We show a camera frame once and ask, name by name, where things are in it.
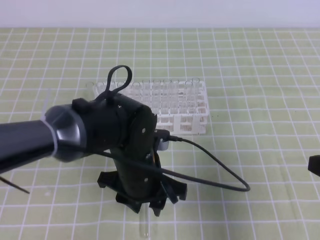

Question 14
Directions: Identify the black left camera cable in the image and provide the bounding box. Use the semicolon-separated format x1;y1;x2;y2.
82;134;252;193

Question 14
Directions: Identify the white test tube rack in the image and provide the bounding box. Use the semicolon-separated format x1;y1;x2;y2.
86;79;210;136

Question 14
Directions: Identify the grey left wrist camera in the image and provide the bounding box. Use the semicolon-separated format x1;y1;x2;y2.
153;129;170;152

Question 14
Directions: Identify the black cable tie tail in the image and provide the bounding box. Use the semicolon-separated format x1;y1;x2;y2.
0;176;30;194

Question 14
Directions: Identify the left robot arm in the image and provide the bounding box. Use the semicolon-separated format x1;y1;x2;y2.
0;94;188;216

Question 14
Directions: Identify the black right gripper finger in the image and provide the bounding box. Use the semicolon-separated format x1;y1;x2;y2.
307;155;320;177

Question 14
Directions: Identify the green checkered tablecloth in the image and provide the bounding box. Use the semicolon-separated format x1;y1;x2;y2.
0;28;320;240

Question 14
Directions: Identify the clear tube in rack corner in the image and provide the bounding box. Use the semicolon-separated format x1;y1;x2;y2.
190;77;200;113

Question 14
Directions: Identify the clear glass test tube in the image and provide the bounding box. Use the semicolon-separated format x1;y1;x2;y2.
139;203;150;239

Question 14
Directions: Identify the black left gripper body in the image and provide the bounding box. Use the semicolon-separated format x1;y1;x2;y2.
97;105;187;217

